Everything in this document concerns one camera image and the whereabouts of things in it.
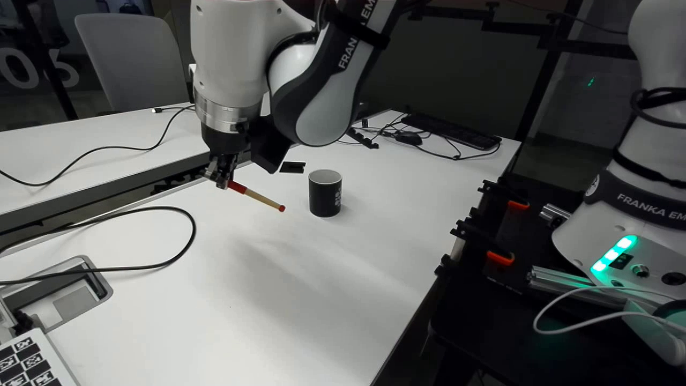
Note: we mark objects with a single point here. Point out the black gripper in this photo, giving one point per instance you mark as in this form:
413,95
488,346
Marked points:
227,142

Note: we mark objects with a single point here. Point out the red capped tan pen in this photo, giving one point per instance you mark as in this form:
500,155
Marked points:
260,199

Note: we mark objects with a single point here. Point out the black mug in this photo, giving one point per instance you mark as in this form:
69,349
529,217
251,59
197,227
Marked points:
324,194

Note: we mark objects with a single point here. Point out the black square grommet plate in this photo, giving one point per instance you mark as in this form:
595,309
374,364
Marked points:
293,168

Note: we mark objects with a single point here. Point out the white chair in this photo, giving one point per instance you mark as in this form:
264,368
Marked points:
137,61

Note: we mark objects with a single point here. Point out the black keyboard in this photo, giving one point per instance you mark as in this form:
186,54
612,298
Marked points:
453,131

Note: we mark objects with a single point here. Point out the black white calibration board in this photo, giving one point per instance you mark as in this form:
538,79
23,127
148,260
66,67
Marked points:
24,360

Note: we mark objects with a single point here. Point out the black robot mounting cart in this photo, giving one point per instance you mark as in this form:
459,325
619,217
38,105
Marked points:
485,321

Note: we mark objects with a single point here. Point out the black metal frame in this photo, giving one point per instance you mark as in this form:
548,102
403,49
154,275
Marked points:
550,43

